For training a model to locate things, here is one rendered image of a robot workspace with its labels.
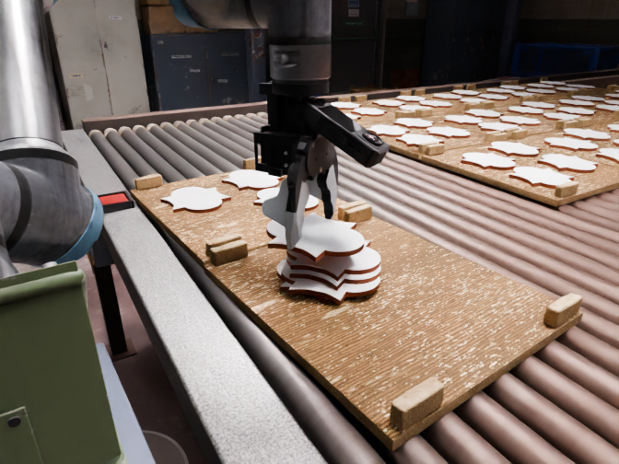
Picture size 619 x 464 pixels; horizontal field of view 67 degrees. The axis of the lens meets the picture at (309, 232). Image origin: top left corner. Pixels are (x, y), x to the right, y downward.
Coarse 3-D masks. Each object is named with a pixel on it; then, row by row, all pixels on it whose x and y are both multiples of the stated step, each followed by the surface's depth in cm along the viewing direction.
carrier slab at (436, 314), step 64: (256, 256) 76; (384, 256) 76; (448, 256) 76; (256, 320) 61; (320, 320) 60; (384, 320) 60; (448, 320) 60; (512, 320) 60; (576, 320) 61; (384, 384) 49; (448, 384) 49
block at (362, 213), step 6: (366, 204) 89; (348, 210) 87; (354, 210) 87; (360, 210) 87; (366, 210) 88; (348, 216) 86; (354, 216) 87; (360, 216) 88; (366, 216) 88; (348, 222) 86; (354, 222) 87
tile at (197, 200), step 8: (176, 192) 100; (184, 192) 100; (192, 192) 100; (200, 192) 100; (208, 192) 100; (216, 192) 100; (160, 200) 97; (168, 200) 96; (176, 200) 96; (184, 200) 96; (192, 200) 96; (200, 200) 96; (208, 200) 96; (216, 200) 96; (224, 200) 98; (176, 208) 92; (184, 208) 93; (192, 208) 92; (200, 208) 92; (208, 208) 92; (216, 208) 94
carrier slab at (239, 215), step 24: (144, 192) 103; (168, 192) 103; (240, 192) 103; (168, 216) 90; (192, 216) 90; (216, 216) 90; (240, 216) 90; (264, 216) 90; (336, 216) 91; (192, 240) 81; (264, 240) 81
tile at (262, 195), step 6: (258, 192) 100; (264, 192) 100; (270, 192) 100; (276, 192) 100; (258, 198) 98; (264, 198) 97; (312, 198) 97; (258, 204) 96; (312, 204) 94; (318, 204) 95; (306, 210) 93
